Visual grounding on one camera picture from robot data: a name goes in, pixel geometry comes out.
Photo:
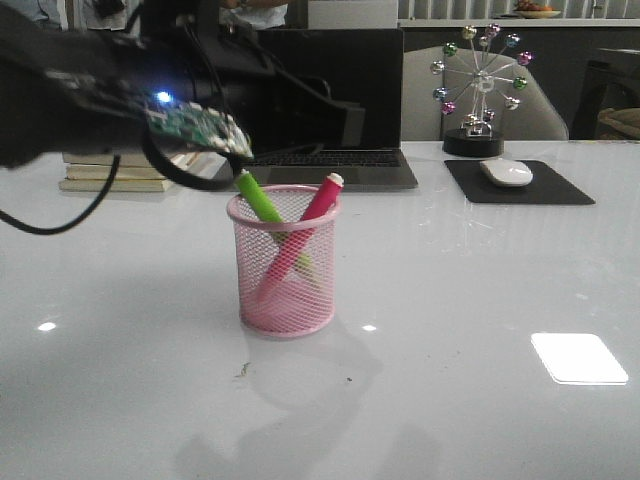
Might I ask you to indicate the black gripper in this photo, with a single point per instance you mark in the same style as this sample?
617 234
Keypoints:
284 111

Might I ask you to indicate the green pen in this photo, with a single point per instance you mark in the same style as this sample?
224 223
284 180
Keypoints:
265 211

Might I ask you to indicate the pink red pen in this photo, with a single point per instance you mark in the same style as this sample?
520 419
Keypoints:
320 205

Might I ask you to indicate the pink mesh pen holder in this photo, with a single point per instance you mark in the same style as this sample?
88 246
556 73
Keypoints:
294 307

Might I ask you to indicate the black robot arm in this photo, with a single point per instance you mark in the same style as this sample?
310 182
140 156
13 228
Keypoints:
86 92

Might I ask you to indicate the person with wristwatch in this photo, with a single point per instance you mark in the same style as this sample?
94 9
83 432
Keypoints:
259 14

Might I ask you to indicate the grey laptop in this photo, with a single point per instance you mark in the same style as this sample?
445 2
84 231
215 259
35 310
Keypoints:
360 65

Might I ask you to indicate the right grey armchair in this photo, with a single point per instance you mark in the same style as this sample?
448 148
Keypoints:
535 119

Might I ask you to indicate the white bottom book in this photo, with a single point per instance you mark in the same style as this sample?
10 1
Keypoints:
120 185

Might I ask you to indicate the white book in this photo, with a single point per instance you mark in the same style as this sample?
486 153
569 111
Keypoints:
132 166
120 185

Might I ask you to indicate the ferris wheel desk toy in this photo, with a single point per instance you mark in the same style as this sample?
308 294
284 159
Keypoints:
482 81

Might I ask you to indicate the white middle book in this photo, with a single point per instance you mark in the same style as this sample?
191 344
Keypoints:
132 166

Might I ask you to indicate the person in dark trousers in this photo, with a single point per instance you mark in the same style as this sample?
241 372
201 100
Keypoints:
93 15

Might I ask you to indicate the white computer mouse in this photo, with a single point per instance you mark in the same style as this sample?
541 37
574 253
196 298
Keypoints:
506 173

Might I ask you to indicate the fruit bowl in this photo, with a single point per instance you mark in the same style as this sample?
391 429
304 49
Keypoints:
533 10

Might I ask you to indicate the black mouse pad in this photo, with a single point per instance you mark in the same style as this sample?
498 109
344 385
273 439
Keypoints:
538 184

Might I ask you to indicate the beige cushion seat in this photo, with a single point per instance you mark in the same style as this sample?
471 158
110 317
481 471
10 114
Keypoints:
624 121

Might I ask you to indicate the green circuit board camera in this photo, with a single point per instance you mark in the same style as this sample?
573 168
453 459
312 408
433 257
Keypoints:
200 126

